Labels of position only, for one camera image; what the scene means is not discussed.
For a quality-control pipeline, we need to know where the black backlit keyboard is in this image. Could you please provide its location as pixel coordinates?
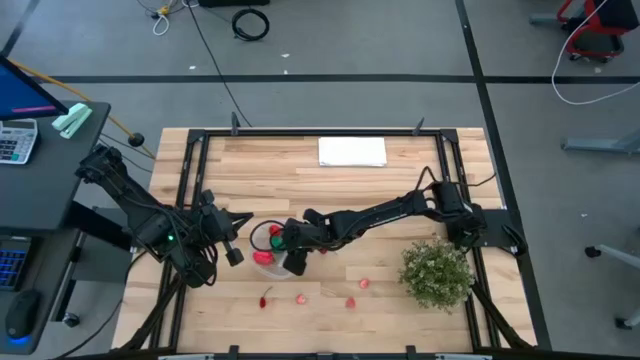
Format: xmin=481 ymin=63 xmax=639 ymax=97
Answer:
xmin=0 ymin=234 xmax=32 ymax=292

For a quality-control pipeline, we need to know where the mint green stapler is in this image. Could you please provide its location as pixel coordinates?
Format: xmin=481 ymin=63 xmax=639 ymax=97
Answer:
xmin=51 ymin=102 xmax=94 ymax=140

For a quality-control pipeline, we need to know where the black metal table frame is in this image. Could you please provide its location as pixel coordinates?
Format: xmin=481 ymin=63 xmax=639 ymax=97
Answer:
xmin=119 ymin=110 xmax=536 ymax=360

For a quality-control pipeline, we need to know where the coiled black cable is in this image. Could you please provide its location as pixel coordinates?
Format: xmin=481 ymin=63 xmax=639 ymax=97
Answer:
xmin=230 ymin=7 xmax=271 ymax=42

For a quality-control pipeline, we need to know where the white folded cloth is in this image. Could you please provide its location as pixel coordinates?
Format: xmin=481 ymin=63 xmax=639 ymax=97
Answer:
xmin=317 ymin=136 xmax=389 ymax=168

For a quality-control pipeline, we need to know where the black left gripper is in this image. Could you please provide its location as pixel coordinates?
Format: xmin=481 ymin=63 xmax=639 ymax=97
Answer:
xmin=198 ymin=188 xmax=255 ymax=267

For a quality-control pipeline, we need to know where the long black floor cable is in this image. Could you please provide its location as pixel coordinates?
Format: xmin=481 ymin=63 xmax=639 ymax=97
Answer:
xmin=187 ymin=0 xmax=253 ymax=128

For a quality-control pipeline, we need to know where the clear plastic tupperware container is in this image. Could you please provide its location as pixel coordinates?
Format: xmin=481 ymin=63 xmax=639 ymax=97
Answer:
xmin=248 ymin=218 xmax=301 ymax=280

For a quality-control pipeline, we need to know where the black computer mouse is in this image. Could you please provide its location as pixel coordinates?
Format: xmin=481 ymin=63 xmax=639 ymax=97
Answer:
xmin=3 ymin=288 xmax=42 ymax=344

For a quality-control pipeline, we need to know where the white looped cord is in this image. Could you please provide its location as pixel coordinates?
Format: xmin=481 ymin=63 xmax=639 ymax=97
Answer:
xmin=152 ymin=12 xmax=171 ymax=37

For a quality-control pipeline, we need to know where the green artificial flowering plant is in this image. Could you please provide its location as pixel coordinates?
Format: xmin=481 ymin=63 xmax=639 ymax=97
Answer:
xmin=398 ymin=239 xmax=475 ymax=315

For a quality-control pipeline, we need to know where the grey chair base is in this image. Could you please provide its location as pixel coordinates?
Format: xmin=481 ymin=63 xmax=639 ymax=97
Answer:
xmin=584 ymin=243 xmax=640 ymax=331

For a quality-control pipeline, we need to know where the black computer monitor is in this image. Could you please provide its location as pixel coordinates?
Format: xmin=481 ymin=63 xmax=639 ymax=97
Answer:
xmin=0 ymin=53 xmax=70 ymax=121

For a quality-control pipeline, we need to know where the yellow cable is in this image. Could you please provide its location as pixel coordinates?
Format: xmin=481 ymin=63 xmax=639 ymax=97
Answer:
xmin=7 ymin=58 xmax=156 ymax=160

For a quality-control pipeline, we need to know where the red and black cart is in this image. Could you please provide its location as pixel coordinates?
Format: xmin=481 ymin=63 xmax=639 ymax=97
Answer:
xmin=557 ymin=0 xmax=640 ymax=64

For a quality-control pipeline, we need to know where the grey table leg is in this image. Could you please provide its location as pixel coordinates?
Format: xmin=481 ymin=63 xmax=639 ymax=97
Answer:
xmin=560 ymin=130 xmax=640 ymax=155

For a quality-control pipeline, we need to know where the black desk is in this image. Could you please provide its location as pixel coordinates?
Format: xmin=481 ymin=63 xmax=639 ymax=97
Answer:
xmin=0 ymin=99 xmax=134 ymax=356

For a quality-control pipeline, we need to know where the grey desk calculator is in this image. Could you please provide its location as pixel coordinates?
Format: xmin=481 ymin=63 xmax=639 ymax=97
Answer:
xmin=0 ymin=118 xmax=40 ymax=165

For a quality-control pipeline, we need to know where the white floor cable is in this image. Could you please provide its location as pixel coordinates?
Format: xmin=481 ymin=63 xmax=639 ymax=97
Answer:
xmin=551 ymin=0 xmax=640 ymax=106

